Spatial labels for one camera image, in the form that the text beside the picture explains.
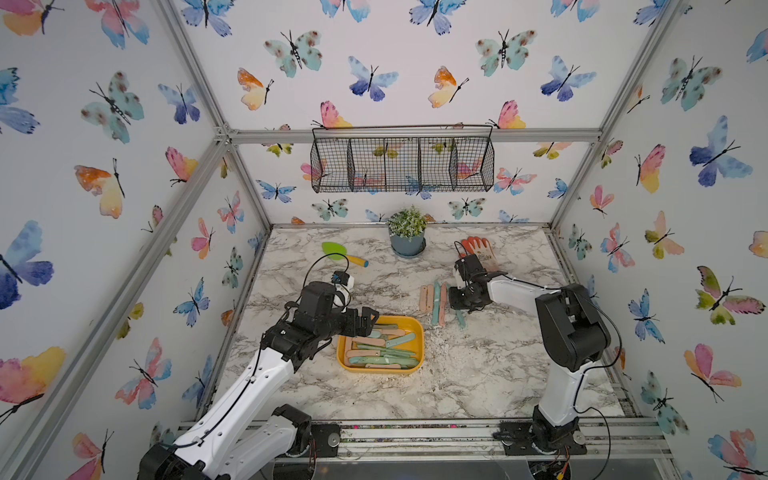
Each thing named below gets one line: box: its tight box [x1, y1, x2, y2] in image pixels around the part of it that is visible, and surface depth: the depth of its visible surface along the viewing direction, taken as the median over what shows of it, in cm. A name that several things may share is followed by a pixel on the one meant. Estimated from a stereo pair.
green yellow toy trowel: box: [322, 242, 369, 268], surface depth 117 cm
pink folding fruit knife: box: [419, 285, 427, 312], surface depth 101 cm
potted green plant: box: [387, 205, 427, 257], surface depth 103 cm
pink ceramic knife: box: [440, 283, 447, 327], surface depth 98 cm
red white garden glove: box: [458, 236, 499, 272], surface depth 113 cm
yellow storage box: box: [392, 315, 425, 374], surface depth 90 cm
